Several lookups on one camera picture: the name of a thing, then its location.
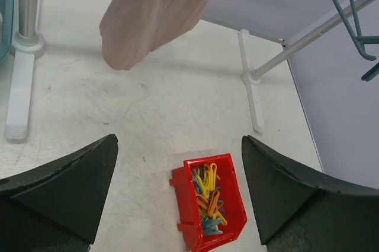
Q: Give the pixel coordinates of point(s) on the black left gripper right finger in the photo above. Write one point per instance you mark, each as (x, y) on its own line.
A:
(298, 208)

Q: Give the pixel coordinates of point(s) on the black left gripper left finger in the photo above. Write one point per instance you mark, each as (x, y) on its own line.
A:
(58, 205)

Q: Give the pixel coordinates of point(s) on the pink beige underwear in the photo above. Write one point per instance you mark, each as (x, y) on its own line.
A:
(131, 29)

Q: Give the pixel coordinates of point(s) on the red plastic bin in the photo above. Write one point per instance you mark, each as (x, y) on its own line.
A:
(189, 220)

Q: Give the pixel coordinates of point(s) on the pile of colourful clothespins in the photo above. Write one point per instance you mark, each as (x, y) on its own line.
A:
(207, 195)

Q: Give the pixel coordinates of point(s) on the white metal clothes rack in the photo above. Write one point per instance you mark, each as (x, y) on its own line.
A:
(29, 44)

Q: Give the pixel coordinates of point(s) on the teal plastic basket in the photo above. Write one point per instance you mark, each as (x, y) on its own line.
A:
(7, 21)

